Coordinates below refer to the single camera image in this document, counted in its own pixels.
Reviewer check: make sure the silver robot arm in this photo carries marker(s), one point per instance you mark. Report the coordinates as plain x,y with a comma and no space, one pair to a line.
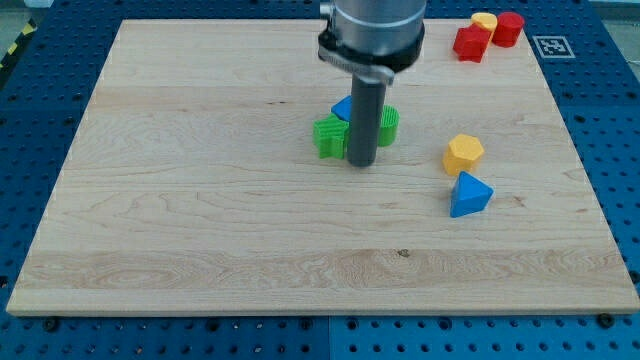
372,39

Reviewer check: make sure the blue triangle block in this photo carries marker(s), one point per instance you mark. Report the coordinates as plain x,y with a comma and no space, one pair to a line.
469,195

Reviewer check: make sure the green star block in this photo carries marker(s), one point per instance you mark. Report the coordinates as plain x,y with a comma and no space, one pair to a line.
329,136

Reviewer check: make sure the blue block behind rod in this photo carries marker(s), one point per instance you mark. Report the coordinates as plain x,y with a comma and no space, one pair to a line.
342,109

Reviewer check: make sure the green rounded block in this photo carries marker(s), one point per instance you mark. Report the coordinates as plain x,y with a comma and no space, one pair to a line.
388,126

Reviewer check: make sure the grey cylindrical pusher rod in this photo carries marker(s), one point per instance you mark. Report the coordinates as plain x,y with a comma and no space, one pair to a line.
368,98

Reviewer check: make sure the wooden board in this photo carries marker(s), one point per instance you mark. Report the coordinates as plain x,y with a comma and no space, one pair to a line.
193,188

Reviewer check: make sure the yellow hexagon block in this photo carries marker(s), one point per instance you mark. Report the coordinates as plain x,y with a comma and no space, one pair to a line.
463,153

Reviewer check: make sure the yellow round block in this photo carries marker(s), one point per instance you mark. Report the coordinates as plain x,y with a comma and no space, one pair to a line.
485,20

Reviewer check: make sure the red cylinder block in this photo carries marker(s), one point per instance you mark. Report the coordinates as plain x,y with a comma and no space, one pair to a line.
508,29

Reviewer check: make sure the white fiducial marker tag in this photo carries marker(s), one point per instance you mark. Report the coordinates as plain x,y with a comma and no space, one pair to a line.
553,47

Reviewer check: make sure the black and yellow hazard tape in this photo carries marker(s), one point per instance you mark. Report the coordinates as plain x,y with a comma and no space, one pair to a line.
19,45

